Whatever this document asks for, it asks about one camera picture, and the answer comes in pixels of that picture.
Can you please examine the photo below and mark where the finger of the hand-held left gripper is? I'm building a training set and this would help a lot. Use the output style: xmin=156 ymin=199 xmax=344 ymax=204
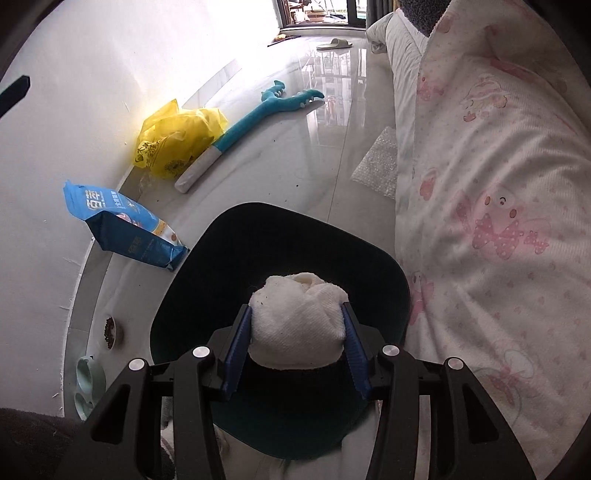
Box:
xmin=0 ymin=76 xmax=31 ymax=116

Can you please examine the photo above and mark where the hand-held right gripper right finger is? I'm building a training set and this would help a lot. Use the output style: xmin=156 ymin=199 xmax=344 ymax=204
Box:
xmin=341 ymin=302 xmax=536 ymax=480

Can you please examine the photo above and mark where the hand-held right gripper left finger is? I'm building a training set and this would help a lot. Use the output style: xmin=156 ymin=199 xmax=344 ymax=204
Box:
xmin=74 ymin=305 xmax=254 ymax=480

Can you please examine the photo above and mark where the white towel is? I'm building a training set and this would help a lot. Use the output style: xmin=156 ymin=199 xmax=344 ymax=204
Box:
xmin=248 ymin=272 xmax=348 ymax=370

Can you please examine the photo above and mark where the dark plastic bin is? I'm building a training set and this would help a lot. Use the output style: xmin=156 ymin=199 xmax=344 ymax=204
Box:
xmin=150 ymin=202 xmax=411 ymax=462

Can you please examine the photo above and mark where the pet bowl with kibble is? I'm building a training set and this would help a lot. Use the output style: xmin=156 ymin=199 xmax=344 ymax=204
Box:
xmin=99 ymin=314 xmax=124 ymax=352

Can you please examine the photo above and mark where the green double pet bowl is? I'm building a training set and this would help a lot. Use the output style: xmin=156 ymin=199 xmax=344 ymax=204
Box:
xmin=75 ymin=354 xmax=108 ymax=418

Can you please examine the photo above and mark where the yellow plastic bag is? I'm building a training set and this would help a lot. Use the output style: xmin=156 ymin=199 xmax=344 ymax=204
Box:
xmin=134 ymin=98 xmax=229 ymax=181

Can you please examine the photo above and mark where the blue pet food bag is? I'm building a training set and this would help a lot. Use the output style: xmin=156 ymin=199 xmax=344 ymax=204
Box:
xmin=63 ymin=180 xmax=190 ymax=272

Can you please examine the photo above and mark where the bubble wrap sheet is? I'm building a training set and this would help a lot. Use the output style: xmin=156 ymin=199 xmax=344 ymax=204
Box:
xmin=351 ymin=126 xmax=399 ymax=200

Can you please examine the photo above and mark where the pink printed blanket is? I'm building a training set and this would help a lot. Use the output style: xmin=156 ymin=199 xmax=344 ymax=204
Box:
xmin=394 ymin=0 xmax=591 ymax=480

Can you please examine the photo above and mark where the dark cloth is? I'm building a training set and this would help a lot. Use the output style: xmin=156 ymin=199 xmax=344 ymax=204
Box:
xmin=0 ymin=406 xmax=86 ymax=480

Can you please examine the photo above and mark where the blue dinosaur plush stick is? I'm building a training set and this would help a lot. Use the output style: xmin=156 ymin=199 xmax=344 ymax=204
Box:
xmin=174 ymin=80 xmax=325 ymax=195

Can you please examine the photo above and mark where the black framed glass door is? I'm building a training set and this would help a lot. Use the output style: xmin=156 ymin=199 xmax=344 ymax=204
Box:
xmin=272 ymin=0 xmax=370 ymax=31

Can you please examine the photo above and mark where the white duvet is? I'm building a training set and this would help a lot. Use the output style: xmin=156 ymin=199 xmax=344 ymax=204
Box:
xmin=366 ymin=7 xmax=432 ymax=199

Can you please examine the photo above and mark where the grey fleece blanket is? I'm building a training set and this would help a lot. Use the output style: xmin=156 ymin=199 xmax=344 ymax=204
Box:
xmin=399 ymin=0 xmax=455 ymax=38

